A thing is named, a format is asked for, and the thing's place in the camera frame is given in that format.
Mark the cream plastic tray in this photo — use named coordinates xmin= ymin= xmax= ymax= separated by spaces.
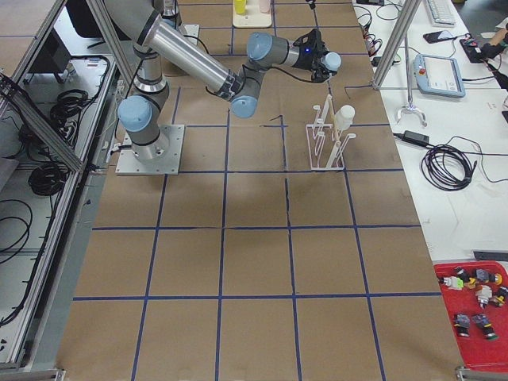
xmin=232 ymin=8 xmax=272 ymax=29

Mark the white green-lined cup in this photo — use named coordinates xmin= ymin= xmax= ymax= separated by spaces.
xmin=334 ymin=105 xmax=356 ymax=132

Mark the white wire cup rack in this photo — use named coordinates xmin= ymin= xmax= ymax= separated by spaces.
xmin=306 ymin=94 xmax=356 ymax=171

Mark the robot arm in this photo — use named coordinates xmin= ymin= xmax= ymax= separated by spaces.
xmin=152 ymin=0 xmax=182 ymax=29
xmin=105 ymin=1 xmax=341 ymax=118

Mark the black power adapter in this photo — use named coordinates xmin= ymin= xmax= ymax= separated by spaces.
xmin=402 ymin=130 xmax=429 ymax=147

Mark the red parts tray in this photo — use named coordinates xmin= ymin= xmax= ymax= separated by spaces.
xmin=434 ymin=261 xmax=507 ymax=373

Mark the light blue cup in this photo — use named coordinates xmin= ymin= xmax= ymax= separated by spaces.
xmin=321 ymin=52 xmax=342 ymax=72

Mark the white keyboard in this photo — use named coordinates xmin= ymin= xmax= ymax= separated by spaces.
xmin=424 ymin=0 xmax=456 ymax=28

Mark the black smartphone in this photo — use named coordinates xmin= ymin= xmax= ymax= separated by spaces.
xmin=422 ymin=30 xmax=456 ymax=44

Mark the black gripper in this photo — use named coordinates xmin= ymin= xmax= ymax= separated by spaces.
xmin=295 ymin=29 xmax=329 ymax=82

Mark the yellow cup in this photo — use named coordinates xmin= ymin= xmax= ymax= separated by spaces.
xmin=233 ymin=0 xmax=247 ymax=15

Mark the blue teach pendant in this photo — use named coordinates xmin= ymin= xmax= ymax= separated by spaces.
xmin=414 ymin=54 xmax=465 ymax=98

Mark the aluminium frame post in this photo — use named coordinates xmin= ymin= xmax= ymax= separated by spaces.
xmin=372 ymin=0 xmax=421 ymax=90

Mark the pink cup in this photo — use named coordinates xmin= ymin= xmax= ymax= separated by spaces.
xmin=259 ymin=0 xmax=271 ymax=13

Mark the coiled black cable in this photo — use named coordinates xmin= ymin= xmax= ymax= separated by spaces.
xmin=420 ymin=137 xmax=508 ymax=192

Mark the silver reacher grabber tool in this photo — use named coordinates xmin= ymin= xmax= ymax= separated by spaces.
xmin=396 ymin=36 xmax=427 ymax=127

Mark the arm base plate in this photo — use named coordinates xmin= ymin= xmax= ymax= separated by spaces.
xmin=179 ymin=24 xmax=200 ymax=44
xmin=116 ymin=125 xmax=185 ymax=175

